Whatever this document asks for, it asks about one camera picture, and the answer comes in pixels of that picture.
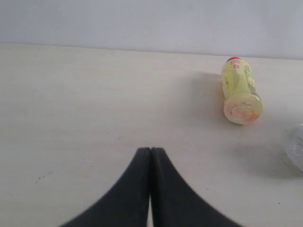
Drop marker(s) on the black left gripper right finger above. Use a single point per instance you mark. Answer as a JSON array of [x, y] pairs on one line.
[[174, 203]]

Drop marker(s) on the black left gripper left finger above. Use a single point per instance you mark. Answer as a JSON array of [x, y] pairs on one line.
[[126, 204]]

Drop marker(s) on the clear tea bottle green apple label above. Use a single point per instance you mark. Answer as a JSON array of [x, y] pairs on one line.
[[292, 141]]

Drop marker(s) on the yellow bottle with red cap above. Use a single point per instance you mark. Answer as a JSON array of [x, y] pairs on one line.
[[242, 104]]

